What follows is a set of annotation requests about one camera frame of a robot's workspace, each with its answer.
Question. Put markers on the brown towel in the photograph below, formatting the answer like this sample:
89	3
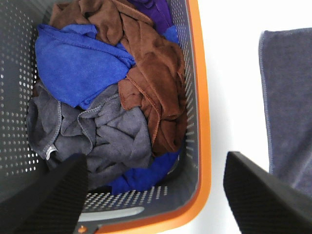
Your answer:
156	83

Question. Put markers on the grey towel in basket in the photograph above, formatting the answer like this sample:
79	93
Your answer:
113	139

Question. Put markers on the purple towel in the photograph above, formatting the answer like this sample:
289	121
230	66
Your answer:
157	10

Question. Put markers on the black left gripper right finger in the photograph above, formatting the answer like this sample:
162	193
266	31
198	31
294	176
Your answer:
261	203

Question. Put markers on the grey perforated basket orange rim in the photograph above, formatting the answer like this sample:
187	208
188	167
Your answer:
172	203

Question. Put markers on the dark grey towel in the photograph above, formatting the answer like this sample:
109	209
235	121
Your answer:
285	62

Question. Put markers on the blue towel at bottom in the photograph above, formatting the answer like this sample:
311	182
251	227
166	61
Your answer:
140	179

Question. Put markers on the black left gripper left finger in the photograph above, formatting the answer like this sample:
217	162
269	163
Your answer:
51	205

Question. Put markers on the blue towel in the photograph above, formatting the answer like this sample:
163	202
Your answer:
74	66
140	179

